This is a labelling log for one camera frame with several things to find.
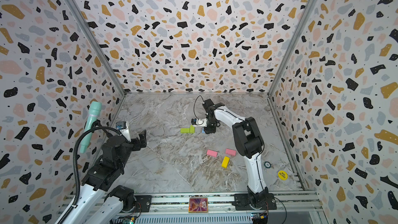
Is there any yellow round sticker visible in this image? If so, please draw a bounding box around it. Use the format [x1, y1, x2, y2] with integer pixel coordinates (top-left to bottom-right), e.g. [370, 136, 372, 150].
[278, 170, 289, 180]

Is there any colourful square card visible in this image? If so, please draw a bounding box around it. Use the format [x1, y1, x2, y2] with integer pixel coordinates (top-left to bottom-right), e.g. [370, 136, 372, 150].
[188, 198, 209, 213]

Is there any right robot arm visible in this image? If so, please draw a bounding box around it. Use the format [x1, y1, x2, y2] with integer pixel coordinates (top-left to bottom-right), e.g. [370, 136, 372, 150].
[198, 99, 273, 209]

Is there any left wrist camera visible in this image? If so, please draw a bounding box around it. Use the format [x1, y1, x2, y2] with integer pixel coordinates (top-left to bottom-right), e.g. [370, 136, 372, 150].
[116, 121, 131, 143]

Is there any black corrugated hose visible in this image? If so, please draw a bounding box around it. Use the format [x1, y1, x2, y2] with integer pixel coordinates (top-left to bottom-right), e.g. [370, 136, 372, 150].
[58, 125, 122, 224]

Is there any mint green microphone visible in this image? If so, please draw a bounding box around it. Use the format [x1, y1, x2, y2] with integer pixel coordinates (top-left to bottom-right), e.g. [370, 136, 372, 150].
[80, 101, 102, 153]

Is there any black camera cable right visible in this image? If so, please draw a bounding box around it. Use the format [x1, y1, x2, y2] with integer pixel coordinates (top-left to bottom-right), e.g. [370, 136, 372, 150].
[193, 95, 206, 119]

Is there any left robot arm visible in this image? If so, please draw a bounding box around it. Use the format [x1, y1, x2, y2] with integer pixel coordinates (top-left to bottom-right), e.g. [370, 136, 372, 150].
[57, 127, 147, 224]

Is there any yellow block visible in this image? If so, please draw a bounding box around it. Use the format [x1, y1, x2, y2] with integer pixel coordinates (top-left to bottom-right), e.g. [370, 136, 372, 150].
[221, 156, 230, 169]

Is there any pink block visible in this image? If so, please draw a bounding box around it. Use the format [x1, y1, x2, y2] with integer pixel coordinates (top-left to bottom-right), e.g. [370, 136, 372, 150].
[206, 149, 218, 158]
[226, 148, 237, 157]

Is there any metal corner profile left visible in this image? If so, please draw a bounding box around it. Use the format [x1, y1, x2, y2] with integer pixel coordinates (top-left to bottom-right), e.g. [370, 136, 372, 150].
[64, 0, 126, 97]

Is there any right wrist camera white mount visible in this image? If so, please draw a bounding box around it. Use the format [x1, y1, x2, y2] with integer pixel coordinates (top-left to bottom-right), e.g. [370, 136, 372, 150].
[191, 118, 207, 127]

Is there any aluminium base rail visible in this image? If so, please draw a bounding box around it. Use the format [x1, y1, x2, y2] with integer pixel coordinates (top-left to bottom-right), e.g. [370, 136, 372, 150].
[57, 190, 324, 224]

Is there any metal corner profile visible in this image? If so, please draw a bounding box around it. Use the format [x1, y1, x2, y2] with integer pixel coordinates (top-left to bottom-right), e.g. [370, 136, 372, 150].
[267, 0, 318, 96]
[64, 0, 126, 97]

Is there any metal corner profile right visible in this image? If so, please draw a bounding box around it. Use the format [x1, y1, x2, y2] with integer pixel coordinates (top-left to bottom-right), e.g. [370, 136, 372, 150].
[267, 0, 318, 96]

